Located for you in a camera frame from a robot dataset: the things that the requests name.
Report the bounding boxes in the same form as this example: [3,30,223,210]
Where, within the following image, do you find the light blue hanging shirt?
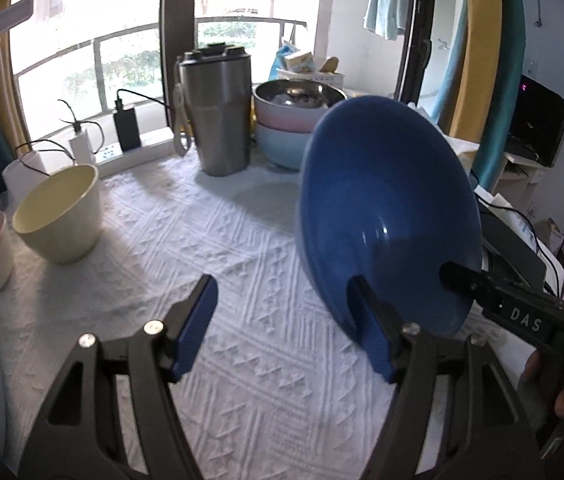
[362,0,420,41]

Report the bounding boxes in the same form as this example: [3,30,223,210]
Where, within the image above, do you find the stainless steel bowl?
[253,80,349,111]

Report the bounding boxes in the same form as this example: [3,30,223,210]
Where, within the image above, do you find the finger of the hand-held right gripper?
[438,261,499,312]

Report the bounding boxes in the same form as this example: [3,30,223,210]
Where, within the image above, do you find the white power strip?
[92,127,193,165]

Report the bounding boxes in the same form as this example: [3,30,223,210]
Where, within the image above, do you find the light blue bowl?
[255,122,315,171]

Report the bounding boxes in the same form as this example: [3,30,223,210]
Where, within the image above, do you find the stainless steel tumbler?
[174,44,253,177]

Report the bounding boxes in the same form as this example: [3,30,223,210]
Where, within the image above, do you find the dark blue bowl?
[294,95,484,348]

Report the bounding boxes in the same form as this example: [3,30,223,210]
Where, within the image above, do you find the black sliding door frame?
[397,0,438,106]

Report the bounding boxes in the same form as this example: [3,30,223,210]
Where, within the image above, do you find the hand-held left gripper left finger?
[18,274,220,480]

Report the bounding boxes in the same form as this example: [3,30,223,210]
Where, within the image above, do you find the black monitor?
[504,74,564,168]

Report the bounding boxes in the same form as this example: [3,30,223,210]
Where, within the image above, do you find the white charger plug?
[68,129,93,163]

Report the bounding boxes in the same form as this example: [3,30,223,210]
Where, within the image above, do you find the white side shelf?
[487,152,548,211]

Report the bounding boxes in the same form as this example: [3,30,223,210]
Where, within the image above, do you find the black charger cable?
[14,140,65,176]
[116,88,175,111]
[56,99,105,161]

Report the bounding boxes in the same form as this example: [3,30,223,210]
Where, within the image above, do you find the white textured tablecloth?
[0,152,533,480]

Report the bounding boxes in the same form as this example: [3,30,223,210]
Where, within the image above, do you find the white basket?
[276,67,347,92]

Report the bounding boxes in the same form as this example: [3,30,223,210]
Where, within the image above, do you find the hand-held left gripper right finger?
[346,275,545,480]

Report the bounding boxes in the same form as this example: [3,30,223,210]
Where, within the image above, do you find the small snack box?
[284,51,317,73]

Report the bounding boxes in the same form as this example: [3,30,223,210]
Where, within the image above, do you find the black window post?
[159,0,197,126]

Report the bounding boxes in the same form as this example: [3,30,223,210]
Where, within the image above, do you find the balcony railing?
[12,16,307,116]

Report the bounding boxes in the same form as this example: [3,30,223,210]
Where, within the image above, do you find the blue snack bag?
[274,44,299,81]

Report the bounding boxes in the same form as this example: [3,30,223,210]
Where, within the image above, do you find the black charger brick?
[113,100,143,152]

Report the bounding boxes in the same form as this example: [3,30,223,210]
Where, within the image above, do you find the white cup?
[2,150,52,196]

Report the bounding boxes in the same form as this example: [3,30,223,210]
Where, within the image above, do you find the cream bowl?
[12,164,102,265]

